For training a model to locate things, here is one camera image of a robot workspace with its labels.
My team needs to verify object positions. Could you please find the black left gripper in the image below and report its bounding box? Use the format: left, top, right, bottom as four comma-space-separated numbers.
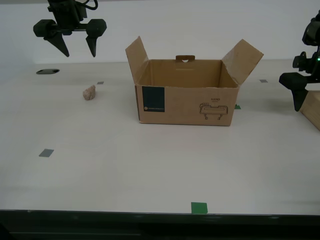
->
32, 0, 108, 58

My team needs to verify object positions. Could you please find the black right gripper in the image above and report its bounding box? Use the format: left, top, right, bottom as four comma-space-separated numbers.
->
278, 50, 320, 112

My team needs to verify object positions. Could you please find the light wooden block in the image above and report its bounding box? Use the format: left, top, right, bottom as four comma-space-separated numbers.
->
299, 90, 320, 132

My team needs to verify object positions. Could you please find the pinkish granite rock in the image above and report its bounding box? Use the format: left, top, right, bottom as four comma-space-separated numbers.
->
82, 84, 97, 102

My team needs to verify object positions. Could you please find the open cardboard box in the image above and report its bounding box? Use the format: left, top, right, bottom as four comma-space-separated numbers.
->
124, 36, 265, 127

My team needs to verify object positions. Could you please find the black oval table grommet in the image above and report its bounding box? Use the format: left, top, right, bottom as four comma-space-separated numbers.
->
35, 68, 61, 76

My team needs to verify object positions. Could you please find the green tape square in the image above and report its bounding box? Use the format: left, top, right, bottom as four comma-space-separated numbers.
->
190, 201, 209, 215

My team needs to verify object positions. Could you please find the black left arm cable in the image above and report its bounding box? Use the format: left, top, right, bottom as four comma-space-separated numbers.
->
81, 0, 99, 11

